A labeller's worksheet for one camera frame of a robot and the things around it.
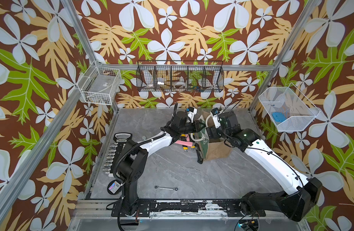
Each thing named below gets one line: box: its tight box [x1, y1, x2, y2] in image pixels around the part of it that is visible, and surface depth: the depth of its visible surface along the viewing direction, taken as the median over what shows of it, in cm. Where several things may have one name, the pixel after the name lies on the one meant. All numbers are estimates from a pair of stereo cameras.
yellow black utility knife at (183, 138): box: [180, 133, 189, 153], surface depth 100 cm
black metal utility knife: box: [195, 148, 204, 165], surface depth 93 cm
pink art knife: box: [174, 140, 193, 147], surface depth 100 cm
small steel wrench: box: [154, 185, 179, 192], surface depth 82 cm
